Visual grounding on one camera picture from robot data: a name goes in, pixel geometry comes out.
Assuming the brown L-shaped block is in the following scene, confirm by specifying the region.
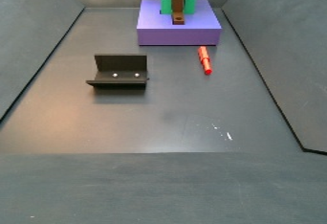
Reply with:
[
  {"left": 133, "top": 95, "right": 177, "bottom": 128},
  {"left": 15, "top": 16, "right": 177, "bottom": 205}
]
[{"left": 170, "top": 0, "right": 184, "bottom": 25}]

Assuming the black angle bracket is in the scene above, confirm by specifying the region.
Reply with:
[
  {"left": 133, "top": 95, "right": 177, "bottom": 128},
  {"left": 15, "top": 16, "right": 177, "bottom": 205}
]
[{"left": 85, "top": 54, "right": 148, "bottom": 89}]

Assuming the red cylinder peg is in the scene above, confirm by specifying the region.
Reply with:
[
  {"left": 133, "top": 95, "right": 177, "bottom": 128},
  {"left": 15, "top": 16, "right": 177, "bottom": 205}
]
[{"left": 197, "top": 46, "right": 212, "bottom": 75}]

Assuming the green right block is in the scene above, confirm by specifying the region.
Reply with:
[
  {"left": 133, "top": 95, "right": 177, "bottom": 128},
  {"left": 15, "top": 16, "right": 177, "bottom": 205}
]
[{"left": 161, "top": 0, "right": 172, "bottom": 14}]

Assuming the purple board block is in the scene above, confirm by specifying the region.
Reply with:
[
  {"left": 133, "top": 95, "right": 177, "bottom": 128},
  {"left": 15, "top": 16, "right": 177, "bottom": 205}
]
[{"left": 136, "top": 0, "right": 222, "bottom": 46}]

